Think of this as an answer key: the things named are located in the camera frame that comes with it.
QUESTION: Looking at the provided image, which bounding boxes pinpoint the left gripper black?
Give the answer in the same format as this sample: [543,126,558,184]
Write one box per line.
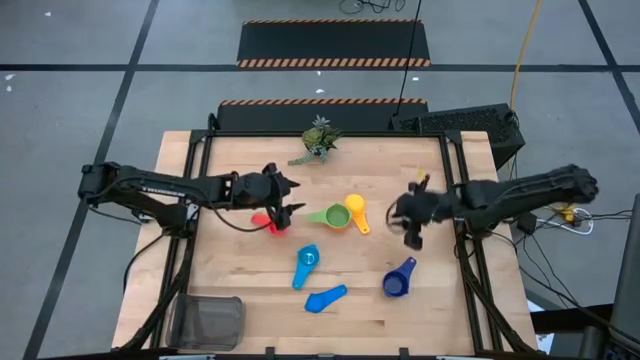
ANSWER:
[230,162,307,232]

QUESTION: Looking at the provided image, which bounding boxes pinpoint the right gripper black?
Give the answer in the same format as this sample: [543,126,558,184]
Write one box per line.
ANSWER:
[394,180,461,251]

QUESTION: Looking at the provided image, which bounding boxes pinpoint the red measuring cup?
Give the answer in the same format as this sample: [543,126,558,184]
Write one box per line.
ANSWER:
[250,212,290,237]

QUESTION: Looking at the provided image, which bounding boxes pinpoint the green measuring cup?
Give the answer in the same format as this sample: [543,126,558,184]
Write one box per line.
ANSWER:
[305,202,354,231]

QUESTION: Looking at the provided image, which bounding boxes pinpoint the yellow measuring cup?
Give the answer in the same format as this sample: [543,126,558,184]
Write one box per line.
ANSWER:
[344,193,372,236]

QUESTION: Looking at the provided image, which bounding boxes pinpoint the teal measuring cup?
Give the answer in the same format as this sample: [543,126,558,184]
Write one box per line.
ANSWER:
[291,243,322,292]

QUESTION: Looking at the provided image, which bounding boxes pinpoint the navy measuring cup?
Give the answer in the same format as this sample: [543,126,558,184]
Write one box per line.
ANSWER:
[381,256,418,299]

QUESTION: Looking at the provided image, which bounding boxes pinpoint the blue measuring cup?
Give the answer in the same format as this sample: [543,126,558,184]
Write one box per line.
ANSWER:
[304,284,349,315]

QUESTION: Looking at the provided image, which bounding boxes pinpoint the clear grey plastic basket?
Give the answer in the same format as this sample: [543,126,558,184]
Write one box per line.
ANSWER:
[164,293,247,352]

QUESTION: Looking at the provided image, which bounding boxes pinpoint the potted succulent plant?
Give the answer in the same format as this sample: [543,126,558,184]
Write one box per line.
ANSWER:
[287,114,345,167]

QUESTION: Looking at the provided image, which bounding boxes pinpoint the black perforated computer tower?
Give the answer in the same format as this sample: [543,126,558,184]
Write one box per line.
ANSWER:
[388,103,527,171]

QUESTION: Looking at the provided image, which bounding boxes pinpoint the dark grey panel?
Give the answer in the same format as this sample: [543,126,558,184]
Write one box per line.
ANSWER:
[608,192,640,351]

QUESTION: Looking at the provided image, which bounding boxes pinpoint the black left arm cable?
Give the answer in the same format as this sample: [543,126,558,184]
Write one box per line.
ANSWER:
[212,202,275,234]

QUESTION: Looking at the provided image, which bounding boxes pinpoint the black aluminium table frame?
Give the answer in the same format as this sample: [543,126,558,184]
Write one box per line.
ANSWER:
[113,127,539,357]

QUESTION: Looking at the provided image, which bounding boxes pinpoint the black hazard-striped cable ramp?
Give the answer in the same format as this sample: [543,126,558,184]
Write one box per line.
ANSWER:
[235,18,432,69]
[215,98,430,133]

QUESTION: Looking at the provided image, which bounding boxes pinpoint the black hanging cable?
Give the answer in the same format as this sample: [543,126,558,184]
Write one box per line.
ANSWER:
[394,0,424,117]

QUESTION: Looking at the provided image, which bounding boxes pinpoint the yellow hanging cable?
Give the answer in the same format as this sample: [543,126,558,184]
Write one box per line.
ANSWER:
[508,0,545,114]

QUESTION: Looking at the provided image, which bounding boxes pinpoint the black cable coil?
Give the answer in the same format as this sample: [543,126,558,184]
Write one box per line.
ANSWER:
[338,0,407,15]

